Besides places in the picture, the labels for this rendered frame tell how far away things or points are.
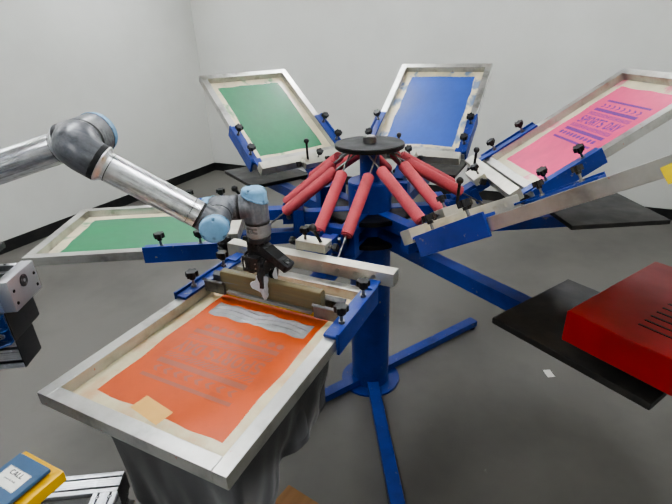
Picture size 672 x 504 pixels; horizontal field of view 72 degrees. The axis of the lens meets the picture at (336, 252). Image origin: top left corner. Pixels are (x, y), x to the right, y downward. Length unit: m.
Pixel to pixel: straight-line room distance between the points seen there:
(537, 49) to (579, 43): 0.36
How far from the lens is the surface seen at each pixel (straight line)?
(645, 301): 1.45
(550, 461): 2.46
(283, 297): 1.47
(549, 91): 5.22
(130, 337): 1.48
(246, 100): 3.01
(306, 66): 5.97
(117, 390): 1.36
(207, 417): 1.20
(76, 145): 1.29
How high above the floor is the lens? 1.76
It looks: 25 degrees down
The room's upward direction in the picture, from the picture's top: 2 degrees counter-clockwise
